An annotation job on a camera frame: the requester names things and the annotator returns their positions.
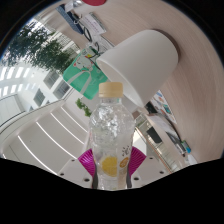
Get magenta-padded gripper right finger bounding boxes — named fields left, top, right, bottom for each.
left=126, top=146, right=168, bottom=188

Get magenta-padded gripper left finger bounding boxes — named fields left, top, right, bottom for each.
left=58, top=148, right=98, bottom=189

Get clear bottle with beige cap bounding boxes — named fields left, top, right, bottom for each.
left=88, top=81, right=136, bottom=190

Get ceiling strip lights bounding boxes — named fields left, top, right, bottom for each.
left=16, top=106, right=88, bottom=164

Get colourful sticker sheet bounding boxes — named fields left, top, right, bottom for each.
left=150, top=89, right=177, bottom=125

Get green printed tote bag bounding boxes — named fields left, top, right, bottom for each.
left=62, top=46, right=109, bottom=100

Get white paper cup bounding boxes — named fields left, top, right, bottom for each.
left=96, top=29, right=179, bottom=108

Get row of green hedge plants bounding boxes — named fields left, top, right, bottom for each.
left=6, top=24, right=73, bottom=73

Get white packet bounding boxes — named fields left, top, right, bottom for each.
left=81, top=12, right=107, bottom=35

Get dark blue notebook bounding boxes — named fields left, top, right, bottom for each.
left=54, top=3, right=84, bottom=34

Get flat round red coaster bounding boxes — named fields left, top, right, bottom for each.
left=82, top=0, right=108, bottom=7

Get black cable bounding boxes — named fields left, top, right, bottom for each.
left=74, top=13, right=101, bottom=51

